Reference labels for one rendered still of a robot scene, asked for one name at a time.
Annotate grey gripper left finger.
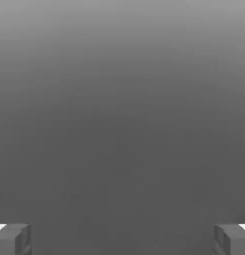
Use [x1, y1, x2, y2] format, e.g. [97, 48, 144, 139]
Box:
[0, 223, 33, 255]

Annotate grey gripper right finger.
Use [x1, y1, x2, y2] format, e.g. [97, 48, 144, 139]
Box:
[213, 223, 245, 255]

